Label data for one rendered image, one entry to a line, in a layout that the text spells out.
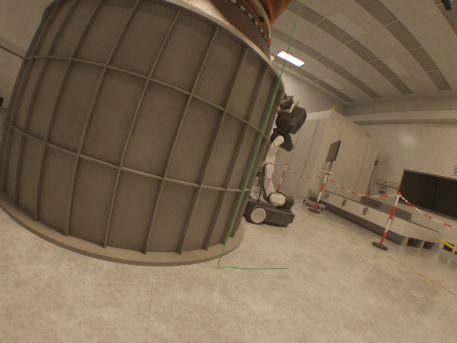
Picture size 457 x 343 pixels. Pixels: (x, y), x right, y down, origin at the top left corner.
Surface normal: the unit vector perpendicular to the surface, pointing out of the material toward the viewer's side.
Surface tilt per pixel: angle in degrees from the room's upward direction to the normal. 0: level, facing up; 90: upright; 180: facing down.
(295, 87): 90
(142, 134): 90
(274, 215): 90
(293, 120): 84
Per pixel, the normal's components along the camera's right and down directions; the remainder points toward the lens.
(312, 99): 0.22, 0.14
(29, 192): 0.00, 0.07
